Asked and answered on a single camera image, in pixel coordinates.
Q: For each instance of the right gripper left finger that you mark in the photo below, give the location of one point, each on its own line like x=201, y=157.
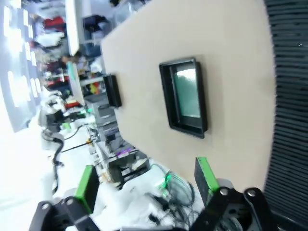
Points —
x=87, y=187

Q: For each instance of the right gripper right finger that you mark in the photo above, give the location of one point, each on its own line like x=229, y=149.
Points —
x=204, y=178

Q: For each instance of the green circuit board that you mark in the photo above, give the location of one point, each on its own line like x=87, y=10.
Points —
x=188, y=93

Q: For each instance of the black ESD tray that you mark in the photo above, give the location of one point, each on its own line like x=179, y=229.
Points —
x=168, y=96
x=113, y=91

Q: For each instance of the black slotted board rack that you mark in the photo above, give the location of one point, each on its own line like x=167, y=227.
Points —
x=291, y=108

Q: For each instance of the white board panel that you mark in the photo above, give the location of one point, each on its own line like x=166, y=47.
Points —
x=72, y=26

